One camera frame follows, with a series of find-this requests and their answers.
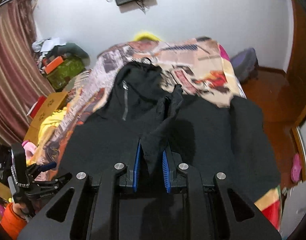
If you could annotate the red flat box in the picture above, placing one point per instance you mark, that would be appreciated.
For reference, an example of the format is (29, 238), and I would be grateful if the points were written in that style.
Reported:
(36, 106)

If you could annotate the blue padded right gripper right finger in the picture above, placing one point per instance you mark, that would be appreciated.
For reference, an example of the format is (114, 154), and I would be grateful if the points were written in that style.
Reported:
(173, 180)

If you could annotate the orange box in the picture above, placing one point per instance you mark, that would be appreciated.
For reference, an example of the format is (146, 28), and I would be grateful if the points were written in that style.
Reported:
(53, 65)

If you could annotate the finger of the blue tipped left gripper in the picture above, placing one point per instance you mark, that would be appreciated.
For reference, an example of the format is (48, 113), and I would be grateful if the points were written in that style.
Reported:
(43, 167)

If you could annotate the orange sleeve forearm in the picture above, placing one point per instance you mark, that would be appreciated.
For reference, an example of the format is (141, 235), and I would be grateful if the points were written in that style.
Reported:
(11, 223)

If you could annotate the green patterned box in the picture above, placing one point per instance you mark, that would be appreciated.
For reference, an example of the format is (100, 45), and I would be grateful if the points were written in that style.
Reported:
(62, 74)

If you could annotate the yellow pillow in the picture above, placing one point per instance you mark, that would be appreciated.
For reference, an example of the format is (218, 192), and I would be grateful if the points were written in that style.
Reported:
(144, 35)

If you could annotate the striped red curtain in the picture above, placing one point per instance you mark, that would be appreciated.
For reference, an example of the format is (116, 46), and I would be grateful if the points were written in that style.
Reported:
(21, 82)

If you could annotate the pink slipper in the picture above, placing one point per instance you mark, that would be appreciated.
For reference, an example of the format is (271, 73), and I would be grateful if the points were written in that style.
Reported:
(296, 169)

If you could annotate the dark green garment pile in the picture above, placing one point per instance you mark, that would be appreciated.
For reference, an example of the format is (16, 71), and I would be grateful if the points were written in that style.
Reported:
(72, 49)

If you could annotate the yellow garment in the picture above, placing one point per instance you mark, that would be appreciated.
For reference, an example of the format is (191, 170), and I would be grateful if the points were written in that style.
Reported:
(51, 121)

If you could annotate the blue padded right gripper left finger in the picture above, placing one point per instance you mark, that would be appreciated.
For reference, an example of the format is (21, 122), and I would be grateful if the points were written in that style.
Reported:
(136, 166)

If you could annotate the white crumpled cloth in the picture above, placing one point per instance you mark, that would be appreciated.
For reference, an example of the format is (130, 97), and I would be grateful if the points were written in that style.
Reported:
(47, 44)

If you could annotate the newspaper print bed blanket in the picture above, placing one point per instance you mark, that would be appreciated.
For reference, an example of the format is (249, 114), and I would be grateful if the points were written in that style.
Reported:
(200, 66)

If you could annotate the brown cardboard box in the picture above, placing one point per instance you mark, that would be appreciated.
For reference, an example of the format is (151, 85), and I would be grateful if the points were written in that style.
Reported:
(52, 103)

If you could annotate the purple grey bag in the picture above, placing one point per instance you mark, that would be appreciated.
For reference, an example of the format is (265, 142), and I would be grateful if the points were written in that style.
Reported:
(245, 65)

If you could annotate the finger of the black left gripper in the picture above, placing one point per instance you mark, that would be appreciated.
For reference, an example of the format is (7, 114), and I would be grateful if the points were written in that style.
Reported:
(53, 185)

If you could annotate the person's left hand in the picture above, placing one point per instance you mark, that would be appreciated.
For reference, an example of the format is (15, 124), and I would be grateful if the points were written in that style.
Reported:
(18, 209)

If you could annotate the black zip jacket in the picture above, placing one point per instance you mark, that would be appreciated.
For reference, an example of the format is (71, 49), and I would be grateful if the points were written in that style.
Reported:
(140, 116)

